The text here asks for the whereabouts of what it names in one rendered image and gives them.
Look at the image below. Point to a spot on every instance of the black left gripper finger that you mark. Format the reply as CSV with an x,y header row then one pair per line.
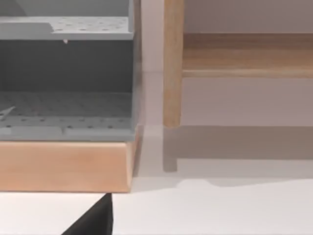
x,y
97,218

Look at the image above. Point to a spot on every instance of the pale wooden drawer front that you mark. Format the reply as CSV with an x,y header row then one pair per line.
x,y
63,166

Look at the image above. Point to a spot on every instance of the grey pierced drawer cabinet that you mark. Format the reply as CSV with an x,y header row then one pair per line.
x,y
68,73

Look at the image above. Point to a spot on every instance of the open wooden shelf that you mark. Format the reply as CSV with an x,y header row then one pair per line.
x,y
172,73

